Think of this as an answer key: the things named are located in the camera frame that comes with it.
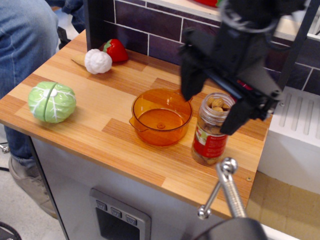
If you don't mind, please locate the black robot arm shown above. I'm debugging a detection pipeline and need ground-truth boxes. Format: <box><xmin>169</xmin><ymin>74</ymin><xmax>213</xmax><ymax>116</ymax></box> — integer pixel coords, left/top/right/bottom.
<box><xmin>179</xmin><ymin>0</ymin><xmax>306</xmax><ymax>135</ymax></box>

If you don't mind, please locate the silver metal clamp screw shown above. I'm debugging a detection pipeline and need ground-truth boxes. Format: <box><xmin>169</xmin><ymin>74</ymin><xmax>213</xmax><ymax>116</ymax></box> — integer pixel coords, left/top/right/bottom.
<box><xmin>197</xmin><ymin>157</ymin><xmax>248</xmax><ymax>220</ymax></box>

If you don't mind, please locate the white toy sink unit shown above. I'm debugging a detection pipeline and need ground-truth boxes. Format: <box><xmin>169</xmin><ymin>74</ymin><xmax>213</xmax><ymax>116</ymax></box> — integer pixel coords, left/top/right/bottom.
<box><xmin>258</xmin><ymin>86</ymin><xmax>320</xmax><ymax>194</ymax></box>

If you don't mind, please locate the red toy pepper on shelf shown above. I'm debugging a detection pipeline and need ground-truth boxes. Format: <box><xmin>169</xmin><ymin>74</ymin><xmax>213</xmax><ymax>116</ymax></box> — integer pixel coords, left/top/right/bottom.
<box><xmin>194</xmin><ymin>0</ymin><xmax>222</xmax><ymax>8</ymax></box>

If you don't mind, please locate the beige shoe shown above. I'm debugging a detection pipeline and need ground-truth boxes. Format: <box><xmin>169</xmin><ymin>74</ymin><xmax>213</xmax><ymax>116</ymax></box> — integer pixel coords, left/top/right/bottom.
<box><xmin>8</xmin><ymin>157</ymin><xmax>57</xmax><ymax>219</ymax></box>

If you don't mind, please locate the orange transparent plastic pot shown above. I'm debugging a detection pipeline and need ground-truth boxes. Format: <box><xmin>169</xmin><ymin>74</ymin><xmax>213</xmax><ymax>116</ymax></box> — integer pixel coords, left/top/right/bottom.
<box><xmin>129</xmin><ymin>88</ymin><xmax>193</xmax><ymax>146</ymax></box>

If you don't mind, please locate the black shelf post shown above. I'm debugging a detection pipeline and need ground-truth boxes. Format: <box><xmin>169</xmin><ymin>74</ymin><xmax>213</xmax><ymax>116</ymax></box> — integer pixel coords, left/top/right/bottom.
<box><xmin>277</xmin><ymin>0</ymin><xmax>320</xmax><ymax>90</ymax></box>

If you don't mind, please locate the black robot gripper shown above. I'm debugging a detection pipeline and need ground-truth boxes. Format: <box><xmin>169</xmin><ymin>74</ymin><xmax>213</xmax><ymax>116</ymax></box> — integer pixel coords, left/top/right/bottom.
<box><xmin>180</xmin><ymin>23</ymin><xmax>282</xmax><ymax>136</ymax></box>

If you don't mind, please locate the red toy strawberry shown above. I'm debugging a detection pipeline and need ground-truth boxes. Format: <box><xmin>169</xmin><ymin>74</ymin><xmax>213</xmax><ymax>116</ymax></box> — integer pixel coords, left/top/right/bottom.
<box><xmin>102</xmin><ymin>39</ymin><xmax>129</xmax><ymax>63</ymax></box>

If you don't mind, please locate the grey oven control panel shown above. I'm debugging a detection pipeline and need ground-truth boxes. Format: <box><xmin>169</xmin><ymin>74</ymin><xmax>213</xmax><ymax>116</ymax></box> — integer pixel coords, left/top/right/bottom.
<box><xmin>89</xmin><ymin>188</ymin><xmax>152</xmax><ymax>240</ymax></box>

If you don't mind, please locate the green toy cabbage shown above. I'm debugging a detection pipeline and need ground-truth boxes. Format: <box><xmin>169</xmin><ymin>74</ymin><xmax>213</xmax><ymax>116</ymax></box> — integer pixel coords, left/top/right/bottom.
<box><xmin>28</xmin><ymin>81</ymin><xmax>76</xmax><ymax>124</ymax></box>

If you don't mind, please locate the person leg in jeans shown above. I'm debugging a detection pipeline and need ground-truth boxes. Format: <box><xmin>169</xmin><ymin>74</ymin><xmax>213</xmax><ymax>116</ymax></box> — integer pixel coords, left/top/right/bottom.
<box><xmin>0</xmin><ymin>0</ymin><xmax>86</xmax><ymax>166</ymax></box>

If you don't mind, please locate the white toy ice cream cone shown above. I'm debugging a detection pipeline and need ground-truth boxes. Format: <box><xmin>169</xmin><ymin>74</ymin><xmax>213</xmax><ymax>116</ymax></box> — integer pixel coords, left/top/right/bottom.
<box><xmin>71</xmin><ymin>48</ymin><xmax>113</xmax><ymax>75</ymax></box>

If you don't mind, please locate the light wooden shelf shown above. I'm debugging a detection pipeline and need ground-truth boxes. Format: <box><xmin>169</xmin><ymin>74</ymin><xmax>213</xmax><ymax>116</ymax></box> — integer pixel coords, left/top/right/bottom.
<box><xmin>150</xmin><ymin>0</ymin><xmax>305</xmax><ymax>41</ymax></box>

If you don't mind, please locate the clear plastic almond jar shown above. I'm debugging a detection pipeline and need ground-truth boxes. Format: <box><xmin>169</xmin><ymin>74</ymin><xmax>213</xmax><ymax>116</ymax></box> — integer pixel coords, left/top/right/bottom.
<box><xmin>191</xmin><ymin>93</ymin><xmax>235</xmax><ymax>166</ymax></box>

